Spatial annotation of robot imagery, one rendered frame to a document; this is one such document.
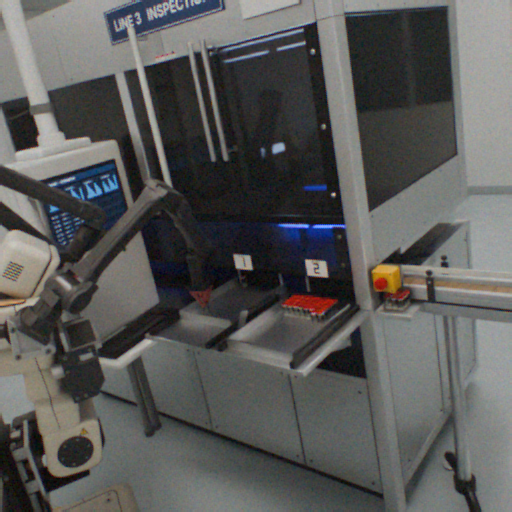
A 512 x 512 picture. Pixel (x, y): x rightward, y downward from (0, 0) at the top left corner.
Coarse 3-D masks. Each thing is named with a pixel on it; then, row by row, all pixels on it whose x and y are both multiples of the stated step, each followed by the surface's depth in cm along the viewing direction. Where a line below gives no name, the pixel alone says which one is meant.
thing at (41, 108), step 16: (0, 0) 186; (16, 0) 188; (16, 16) 188; (16, 32) 189; (16, 48) 191; (32, 48) 193; (32, 64) 193; (32, 80) 194; (32, 96) 196; (32, 112) 198; (48, 112) 199; (48, 128) 200; (48, 144) 200
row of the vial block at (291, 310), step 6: (288, 306) 184; (294, 306) 181; (300, 306) 180; (306, 306) 179; (312, 306) 178; (288, 312) 185; (294, 312) 182; (300, 312) 181; (306, 312) 179; (324, 312) 175; (300, 318) 181; (306, 318) 180; (324, 318) 175
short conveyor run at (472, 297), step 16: (432, 272) 170; (448, 272) 177; (464, 272) 174; (480, 272) 170; (496, 272) 167; (400, 288) 180; (416, 288) 176; (432, 288) 172; (448, 288) 171; (464, 288) 169; (480, 288) 167; (496, 288) 166; (432, 304) 175; (448, 304) 171; (464, 304) 168; (480, 304) 165; (496, 304) 162; (496, 320) 163
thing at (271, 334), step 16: (256, 320) 181; (272, 320) 185; (288, 320) 182; (304, 320) 180; (240, 336) 175; (256, 336) 175; (272, 336) 173; (288, 336) 171; (304, 336) 169; (256, 352) 164; (272, 352) 159; (288, 352) 155
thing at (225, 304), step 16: (224, 288) 218; (240, 288) 219; (256, 288) 216; (272, 288) 212; (192, 304) 205; (208, 304) 210; (224, 304) 206; (240, 304) 203; (256, 304) 194; (192, 320) 197; (208, 320) 191; (224, 320) 185
